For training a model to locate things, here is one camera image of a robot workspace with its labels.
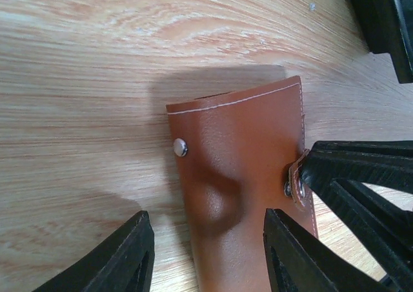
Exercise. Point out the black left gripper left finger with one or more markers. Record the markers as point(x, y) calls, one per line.
point(124, 261)

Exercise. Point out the brown leather card holder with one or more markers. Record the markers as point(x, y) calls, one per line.
point(236, 155)

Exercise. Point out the black plastic bin right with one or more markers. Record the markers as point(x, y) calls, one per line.
point(387, 28)

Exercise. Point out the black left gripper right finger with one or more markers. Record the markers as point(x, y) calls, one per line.
point(298, 261)

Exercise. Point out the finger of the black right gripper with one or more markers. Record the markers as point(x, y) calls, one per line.
point(340, 174)

